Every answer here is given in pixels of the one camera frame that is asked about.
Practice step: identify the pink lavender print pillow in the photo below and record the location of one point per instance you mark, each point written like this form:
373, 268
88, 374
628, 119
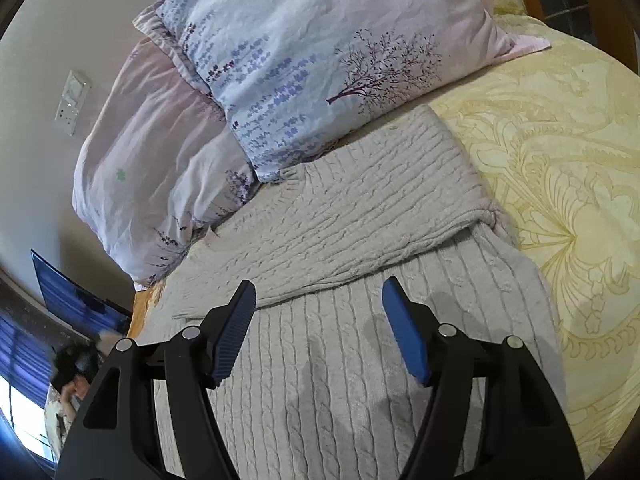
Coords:
159, 169

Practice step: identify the person with dark hair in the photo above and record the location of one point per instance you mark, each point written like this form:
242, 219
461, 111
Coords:
73, 369

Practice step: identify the grey cable-knit sweater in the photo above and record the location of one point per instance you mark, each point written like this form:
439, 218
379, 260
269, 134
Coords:
319, 390

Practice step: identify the yellow floral bedspread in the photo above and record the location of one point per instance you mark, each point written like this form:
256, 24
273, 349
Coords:
556, 134

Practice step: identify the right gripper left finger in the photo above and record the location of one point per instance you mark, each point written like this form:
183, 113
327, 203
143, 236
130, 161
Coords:
148, 400

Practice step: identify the floral tree print pillow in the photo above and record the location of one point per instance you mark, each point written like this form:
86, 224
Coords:
293, 76

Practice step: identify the blue window curtain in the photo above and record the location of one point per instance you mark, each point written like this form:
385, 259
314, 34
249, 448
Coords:
30, 334

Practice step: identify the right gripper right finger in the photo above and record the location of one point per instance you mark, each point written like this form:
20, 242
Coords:
522, 430

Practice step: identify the white wall switch plate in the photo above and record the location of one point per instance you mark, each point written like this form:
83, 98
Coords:
73, 98

